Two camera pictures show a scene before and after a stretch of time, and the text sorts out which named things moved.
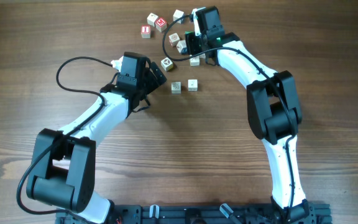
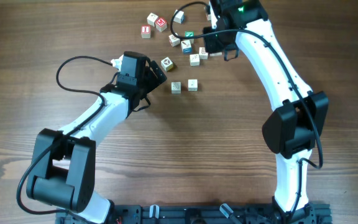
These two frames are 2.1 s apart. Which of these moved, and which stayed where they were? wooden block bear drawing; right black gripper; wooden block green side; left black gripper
Moved: right black gripper
Stayed: left black gripper; wooden block green side; wooden block bear drawing
